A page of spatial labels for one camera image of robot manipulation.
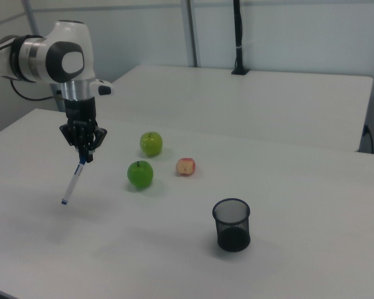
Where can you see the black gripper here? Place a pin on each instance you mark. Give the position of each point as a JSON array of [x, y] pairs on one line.
[[80, 112]]

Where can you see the white marker pen blue cap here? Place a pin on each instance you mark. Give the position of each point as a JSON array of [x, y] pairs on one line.
[[73, 183]]

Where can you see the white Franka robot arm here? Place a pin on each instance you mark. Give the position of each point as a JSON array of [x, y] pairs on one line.
[[34, 59]]

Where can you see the black mesh pen cup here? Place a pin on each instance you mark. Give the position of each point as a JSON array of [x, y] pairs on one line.
[[233, 230]]

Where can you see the bright green apple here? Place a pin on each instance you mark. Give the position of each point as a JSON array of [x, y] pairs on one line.
[[140, 174]]

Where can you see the yellowish green apple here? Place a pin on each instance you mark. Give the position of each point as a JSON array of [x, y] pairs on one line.
[[151, 144]]

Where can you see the bitten red apple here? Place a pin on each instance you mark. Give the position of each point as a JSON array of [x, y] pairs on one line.
[[185, 166]]

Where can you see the black pole with base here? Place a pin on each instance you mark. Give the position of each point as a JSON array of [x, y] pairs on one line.
[[238, 37]]

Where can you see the grey metal wall post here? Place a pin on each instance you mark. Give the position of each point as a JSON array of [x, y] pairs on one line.
[[192, 34]]

